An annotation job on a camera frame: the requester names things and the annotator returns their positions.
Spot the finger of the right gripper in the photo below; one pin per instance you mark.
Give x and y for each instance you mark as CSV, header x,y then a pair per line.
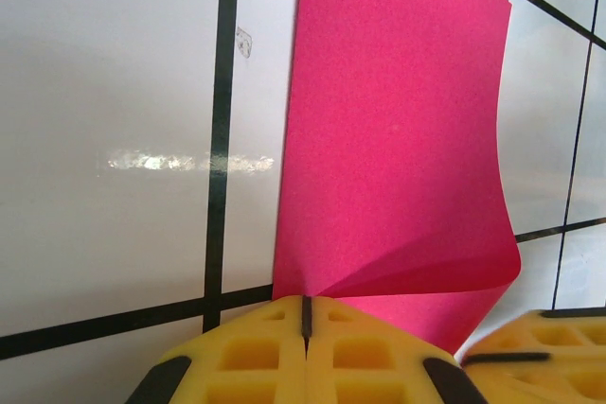
x,y
530,335
535,380

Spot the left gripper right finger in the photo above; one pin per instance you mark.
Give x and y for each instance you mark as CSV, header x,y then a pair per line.
x,y
322,366

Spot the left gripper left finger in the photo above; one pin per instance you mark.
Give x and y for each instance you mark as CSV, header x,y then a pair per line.
x,y
284,366

